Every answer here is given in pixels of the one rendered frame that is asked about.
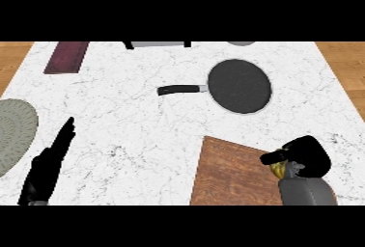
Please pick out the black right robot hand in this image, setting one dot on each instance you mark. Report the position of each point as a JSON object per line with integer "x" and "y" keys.
{"x": 309, "y": 157}

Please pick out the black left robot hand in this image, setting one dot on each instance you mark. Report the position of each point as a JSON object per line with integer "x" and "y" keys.
{"x": 44, "y": 167}

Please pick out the yellow squash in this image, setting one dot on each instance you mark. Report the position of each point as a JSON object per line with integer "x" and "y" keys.
{"x": 278, "y": 169}

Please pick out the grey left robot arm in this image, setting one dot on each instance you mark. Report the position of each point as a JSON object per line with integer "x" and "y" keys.
{"x": 37, "y": 203}

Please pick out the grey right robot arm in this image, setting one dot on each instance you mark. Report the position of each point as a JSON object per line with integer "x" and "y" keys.
{"x": 306, "y": 192}

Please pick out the brown wooden cutting board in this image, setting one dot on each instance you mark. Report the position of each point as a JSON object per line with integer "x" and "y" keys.
{"x": 235, "y": 175}

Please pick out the black frying pan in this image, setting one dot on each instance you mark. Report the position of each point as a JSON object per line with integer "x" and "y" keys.
{"x": 236, "y": 86}

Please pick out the grey round woven placemat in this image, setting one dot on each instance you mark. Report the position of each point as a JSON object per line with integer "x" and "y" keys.
{"x": 13, "y": 135}

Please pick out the dark red rectangular block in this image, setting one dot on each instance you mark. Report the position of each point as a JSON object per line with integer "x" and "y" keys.
{"x": 66, "y": 57}

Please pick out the grey round object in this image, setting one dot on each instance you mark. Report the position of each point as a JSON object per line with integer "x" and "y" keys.
{"x": 241, "y": 43}

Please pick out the grey appliance with black legs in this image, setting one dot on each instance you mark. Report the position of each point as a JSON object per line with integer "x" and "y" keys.
{"x": 157, "y": 44}

